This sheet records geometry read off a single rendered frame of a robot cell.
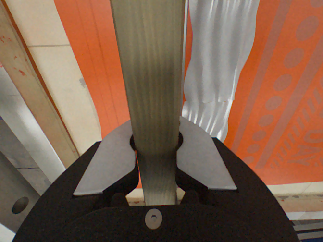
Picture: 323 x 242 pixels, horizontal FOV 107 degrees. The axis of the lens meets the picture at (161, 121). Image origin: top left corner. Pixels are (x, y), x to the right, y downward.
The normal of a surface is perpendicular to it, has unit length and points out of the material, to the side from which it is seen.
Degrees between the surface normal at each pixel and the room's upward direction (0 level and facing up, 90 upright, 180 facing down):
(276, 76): 0
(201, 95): 32
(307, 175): 0
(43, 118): 90
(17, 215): 90
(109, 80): 0
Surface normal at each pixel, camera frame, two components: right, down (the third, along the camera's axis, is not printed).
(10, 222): 1.00, -0.04
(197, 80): -0.61, 0.46
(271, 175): 0.02, 0.48
